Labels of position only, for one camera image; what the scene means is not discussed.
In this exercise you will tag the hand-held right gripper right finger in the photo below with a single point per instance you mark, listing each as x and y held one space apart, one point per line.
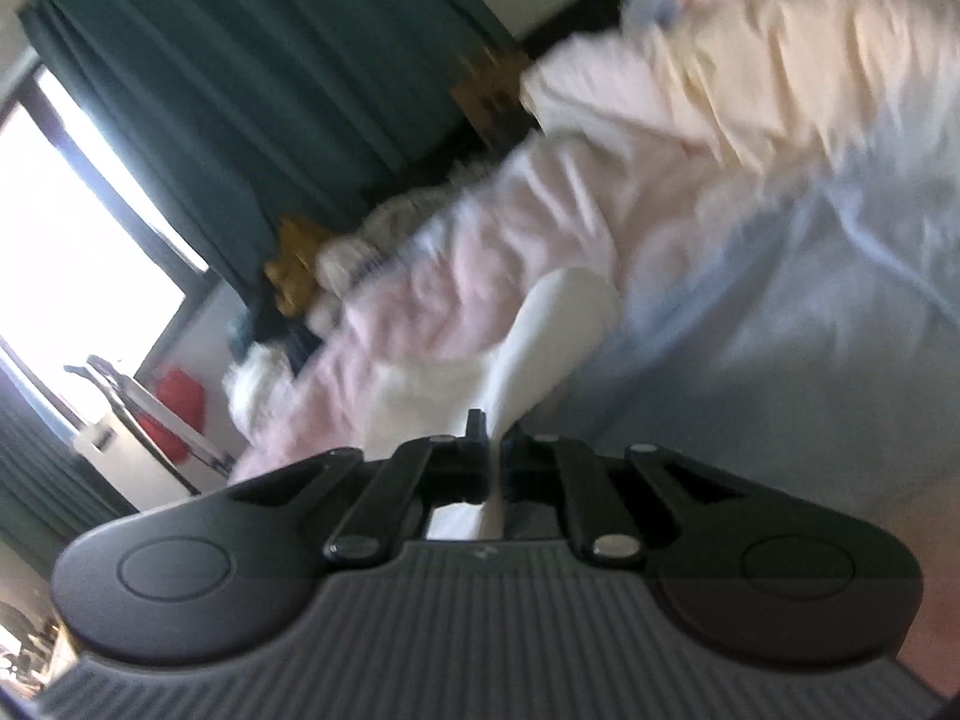
525 465

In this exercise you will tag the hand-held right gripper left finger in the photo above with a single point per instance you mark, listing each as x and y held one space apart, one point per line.
457 465

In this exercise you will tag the white sweatshirt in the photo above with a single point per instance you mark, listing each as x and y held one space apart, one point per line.
540 345

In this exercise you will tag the dark blue garment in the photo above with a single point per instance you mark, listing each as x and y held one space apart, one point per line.
289 337

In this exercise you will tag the white crumpled quilt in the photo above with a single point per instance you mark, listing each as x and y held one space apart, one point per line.
255 390

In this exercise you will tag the white printed garment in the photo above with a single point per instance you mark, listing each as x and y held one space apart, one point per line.
352 255

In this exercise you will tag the teal garment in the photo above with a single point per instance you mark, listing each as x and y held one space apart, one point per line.
241 334

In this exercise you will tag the yellow garment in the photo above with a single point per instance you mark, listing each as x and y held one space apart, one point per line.
296 270

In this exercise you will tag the pastel pink blue duvet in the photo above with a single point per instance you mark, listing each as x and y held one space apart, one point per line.
750 315

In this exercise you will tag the red cloth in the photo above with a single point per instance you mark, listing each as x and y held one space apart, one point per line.
176 397

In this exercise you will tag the white folded panel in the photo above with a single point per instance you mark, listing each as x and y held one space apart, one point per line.
127 457

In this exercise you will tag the brown paper bag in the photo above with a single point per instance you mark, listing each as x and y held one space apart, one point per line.
487 90

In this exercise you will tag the white pillow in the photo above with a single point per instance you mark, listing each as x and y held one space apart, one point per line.
592 90

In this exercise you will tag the teal curtain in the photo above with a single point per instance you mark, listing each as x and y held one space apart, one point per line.
262 90
37 480

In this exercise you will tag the window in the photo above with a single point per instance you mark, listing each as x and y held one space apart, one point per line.
60 240

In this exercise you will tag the group of small bottles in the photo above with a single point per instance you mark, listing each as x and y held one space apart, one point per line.
22 652

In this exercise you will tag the silver folding frame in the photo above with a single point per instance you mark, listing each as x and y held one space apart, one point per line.
187 435

